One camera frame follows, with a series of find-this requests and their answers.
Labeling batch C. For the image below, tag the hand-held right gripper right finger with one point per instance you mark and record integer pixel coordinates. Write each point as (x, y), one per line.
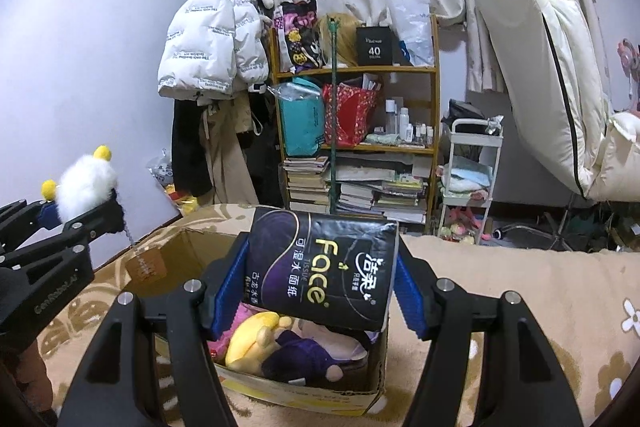
(410, 299)

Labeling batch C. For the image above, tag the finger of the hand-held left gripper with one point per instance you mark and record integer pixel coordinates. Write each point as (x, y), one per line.
(47, 214)
(102, 217)

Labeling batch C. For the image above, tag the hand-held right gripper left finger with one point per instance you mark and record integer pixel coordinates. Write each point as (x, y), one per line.
(230, 289)

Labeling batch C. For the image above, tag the yellow plush toy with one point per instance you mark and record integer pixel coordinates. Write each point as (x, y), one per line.
(250, 337)

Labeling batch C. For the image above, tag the black tissue pack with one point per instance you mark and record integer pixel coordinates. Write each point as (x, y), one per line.
(320, 267)

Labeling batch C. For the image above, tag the purple-haired plush doll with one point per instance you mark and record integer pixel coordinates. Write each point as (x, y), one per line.
(305, 352)

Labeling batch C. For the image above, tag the printed cardboard box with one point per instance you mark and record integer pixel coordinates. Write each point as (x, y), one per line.
(300, 394)

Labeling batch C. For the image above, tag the person's left forearm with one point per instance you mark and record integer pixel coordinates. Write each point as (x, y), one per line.
(25, 367)

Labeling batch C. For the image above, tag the plastic bag of snacks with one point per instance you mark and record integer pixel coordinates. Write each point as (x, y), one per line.
(172, 187)

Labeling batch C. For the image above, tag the beige flower-pattern blanket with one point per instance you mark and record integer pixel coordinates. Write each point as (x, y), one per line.
(500, 267)

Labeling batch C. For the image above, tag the pile of books and papers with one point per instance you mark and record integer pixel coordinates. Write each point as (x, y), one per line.
(385, 194)

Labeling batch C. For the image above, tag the black coat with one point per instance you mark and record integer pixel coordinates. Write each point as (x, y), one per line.
(187, 147)

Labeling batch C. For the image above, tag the stack of books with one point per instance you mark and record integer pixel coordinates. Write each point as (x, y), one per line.
(305, 184)

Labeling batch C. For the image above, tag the beige coat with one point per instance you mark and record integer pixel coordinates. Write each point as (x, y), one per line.
(227, 157)

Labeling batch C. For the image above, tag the white trolley cart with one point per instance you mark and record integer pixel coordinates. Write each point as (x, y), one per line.
(495, 177)

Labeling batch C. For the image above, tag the group of small bottles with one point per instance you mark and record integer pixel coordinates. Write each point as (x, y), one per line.
(407, 124)

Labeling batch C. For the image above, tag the teal bag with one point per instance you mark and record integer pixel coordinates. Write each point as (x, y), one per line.
(300, 122)

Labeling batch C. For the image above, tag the green pole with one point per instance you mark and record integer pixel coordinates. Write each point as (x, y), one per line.
(332, 132)

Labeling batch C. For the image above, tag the red patterned bag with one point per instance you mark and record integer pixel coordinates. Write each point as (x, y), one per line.
(352, 117)

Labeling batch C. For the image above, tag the wooden bookshelf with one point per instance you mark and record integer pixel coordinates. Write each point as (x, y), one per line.
(435, 107)

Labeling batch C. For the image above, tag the white puffer jacket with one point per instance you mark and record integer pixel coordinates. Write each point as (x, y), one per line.
(210, 32)

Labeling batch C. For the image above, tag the cream quilt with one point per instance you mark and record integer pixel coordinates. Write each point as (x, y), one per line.
(622, 157)

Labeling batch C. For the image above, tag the black gift box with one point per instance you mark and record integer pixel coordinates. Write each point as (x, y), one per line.
(374, 46)

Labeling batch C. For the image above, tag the colourful printed black bag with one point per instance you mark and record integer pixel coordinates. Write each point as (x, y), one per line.
(295, 37)

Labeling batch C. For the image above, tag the blonde wig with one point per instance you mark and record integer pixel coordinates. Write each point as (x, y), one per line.
(345, 42)

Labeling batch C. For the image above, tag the clear plastic bag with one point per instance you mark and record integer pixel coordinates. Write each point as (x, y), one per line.
(412, 27)

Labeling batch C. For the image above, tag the cream mattress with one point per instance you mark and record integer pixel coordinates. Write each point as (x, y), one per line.
(530, 47)

